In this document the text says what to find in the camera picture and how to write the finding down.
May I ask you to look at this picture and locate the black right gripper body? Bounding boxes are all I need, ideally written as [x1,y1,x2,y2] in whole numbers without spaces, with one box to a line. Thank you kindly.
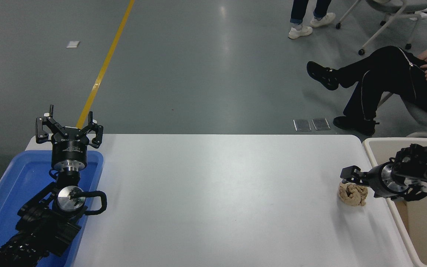
[365,165,385,198]

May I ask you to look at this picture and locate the metal floor plate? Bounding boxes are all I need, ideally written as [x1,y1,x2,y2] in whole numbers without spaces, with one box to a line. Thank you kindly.
[312,118,331,131]
[293,119,312,132]

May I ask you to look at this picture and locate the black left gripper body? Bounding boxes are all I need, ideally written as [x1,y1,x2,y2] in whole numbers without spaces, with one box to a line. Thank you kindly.
[51,128,88,168]

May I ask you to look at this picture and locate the brown cardboard piece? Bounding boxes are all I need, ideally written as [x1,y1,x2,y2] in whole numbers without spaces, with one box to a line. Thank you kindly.
[394,200,411,231]

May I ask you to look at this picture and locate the blue plastic tray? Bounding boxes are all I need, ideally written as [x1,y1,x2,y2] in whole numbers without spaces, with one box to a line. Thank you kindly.
[0,150,104,267]

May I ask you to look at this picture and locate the standing person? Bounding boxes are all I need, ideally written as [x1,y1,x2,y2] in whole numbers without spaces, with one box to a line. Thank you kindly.
[288,0,337,40]

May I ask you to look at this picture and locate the seated person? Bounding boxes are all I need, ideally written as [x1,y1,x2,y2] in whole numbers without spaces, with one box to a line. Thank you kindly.
[306,40,427,136]

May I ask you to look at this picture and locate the white frame wheeled chair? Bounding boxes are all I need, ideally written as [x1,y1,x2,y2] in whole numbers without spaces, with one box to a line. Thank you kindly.
[335,0,427,56]

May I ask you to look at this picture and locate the grey seat chair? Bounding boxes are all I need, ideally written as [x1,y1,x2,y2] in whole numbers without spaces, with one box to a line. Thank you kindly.
[378,60,427,139]

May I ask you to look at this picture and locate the tan paper ball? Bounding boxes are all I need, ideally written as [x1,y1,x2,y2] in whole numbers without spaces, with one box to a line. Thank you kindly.
[338,182,368,207]

